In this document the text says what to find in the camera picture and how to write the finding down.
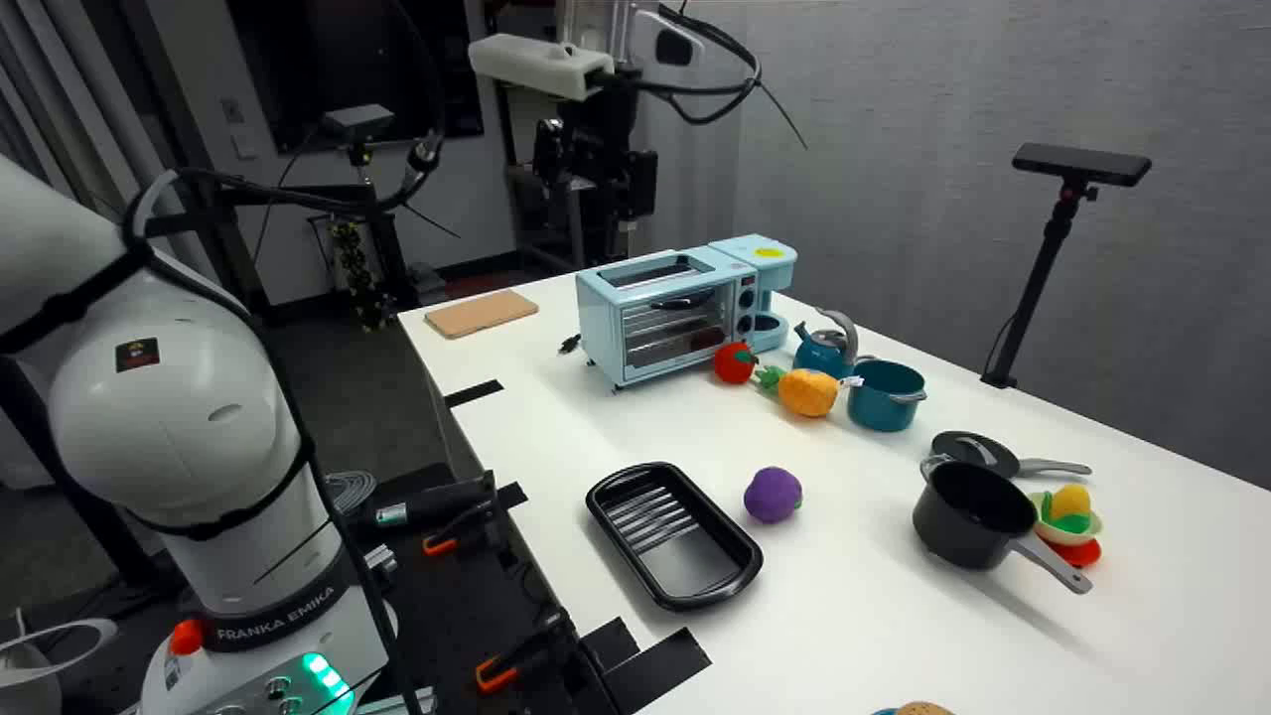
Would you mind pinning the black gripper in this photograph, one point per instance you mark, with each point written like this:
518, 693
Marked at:
600, 164

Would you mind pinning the purple plush toy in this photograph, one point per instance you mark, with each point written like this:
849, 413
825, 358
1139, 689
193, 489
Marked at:
771, 495

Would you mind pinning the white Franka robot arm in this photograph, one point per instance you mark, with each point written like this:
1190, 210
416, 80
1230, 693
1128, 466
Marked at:
173, 398

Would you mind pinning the light blue toy oven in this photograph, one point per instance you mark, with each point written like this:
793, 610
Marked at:
675, 312

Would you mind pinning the red toy tomato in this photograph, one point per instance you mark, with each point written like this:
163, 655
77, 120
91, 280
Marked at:
732, 362

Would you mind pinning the teal toy kettle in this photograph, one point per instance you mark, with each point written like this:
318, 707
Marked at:
827, 352

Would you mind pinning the yellow toy pineapple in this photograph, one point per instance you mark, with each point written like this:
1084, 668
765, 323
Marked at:
809, 390

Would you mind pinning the black oven tray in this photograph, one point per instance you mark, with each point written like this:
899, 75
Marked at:
671, 534

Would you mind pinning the teal toy pot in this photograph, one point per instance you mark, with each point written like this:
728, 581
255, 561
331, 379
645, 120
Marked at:
883, 397

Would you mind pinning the wooden cutting board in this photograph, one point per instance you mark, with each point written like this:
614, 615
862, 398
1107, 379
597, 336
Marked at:
481, 316

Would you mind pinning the short black tape strip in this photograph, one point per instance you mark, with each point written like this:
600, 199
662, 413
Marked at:
474, 390

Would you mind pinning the wide black tape strip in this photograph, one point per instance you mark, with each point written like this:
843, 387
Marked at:
647, 663

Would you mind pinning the small black frying pan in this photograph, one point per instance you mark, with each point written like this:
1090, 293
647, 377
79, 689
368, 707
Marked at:
980, 454

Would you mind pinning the black tripod stand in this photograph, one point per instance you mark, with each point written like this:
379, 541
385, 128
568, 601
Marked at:
1038, 280

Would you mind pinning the black saucepan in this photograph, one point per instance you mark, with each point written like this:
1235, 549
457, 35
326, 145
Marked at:
973, 515

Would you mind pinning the round wooden object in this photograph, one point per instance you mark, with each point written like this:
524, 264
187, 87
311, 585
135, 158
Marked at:
915, 709

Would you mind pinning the white round container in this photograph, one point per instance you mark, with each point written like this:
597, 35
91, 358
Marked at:
45, 658

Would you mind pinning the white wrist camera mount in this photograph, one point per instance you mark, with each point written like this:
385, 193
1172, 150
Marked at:
540, 64

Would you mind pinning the black camera stand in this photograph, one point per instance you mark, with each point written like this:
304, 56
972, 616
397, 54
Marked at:
361, 246

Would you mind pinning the small black camera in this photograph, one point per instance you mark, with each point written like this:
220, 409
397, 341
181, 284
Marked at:
360, 120

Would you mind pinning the black wall monitor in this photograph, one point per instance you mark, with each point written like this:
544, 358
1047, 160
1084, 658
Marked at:
360, 64

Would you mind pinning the black bar camera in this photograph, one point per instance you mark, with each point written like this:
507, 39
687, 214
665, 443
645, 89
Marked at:
1083, 164

